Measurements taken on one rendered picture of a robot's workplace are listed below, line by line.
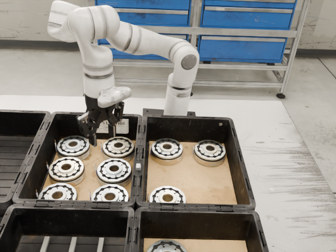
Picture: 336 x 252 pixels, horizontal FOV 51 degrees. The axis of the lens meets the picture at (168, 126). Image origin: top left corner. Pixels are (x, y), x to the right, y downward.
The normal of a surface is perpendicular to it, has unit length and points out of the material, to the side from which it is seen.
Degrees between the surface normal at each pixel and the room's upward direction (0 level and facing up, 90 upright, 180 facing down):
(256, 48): 90
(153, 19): 90
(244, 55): 90
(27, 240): 0
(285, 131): 0
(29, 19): 90
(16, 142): 0
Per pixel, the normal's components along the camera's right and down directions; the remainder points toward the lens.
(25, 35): 0.04, 0.58
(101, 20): 0.45, 0.13
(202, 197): 0.05, -0.81
